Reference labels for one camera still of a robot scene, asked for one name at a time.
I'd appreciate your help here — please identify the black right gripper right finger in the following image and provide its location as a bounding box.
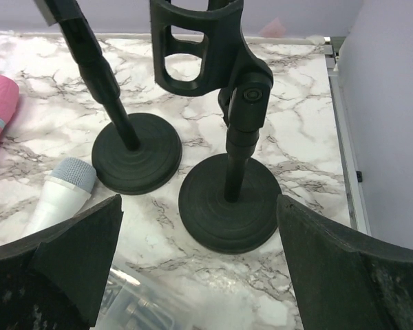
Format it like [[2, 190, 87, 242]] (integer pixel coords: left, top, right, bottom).
[[277, 195, 413, 329]]

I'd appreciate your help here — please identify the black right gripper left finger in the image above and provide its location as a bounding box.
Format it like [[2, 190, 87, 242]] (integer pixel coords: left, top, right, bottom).
[[0, 195, 123, 329]]

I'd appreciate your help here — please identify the aluminium frame rail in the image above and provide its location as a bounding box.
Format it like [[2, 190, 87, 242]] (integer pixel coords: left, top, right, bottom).
[[324, 36, 371, 235]]

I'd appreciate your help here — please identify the black microphone stand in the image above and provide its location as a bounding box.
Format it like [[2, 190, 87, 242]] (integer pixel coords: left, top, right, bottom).
[[149, 1, 281, 254], [35, 0, 182, 195]]

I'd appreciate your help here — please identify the clear plastic compartment box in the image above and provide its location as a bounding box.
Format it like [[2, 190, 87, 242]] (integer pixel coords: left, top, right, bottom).
[[94, 264, 194, 330]]

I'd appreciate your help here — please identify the white microphone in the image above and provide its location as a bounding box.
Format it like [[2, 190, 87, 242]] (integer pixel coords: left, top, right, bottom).
[[22, 157, 96, 237]]

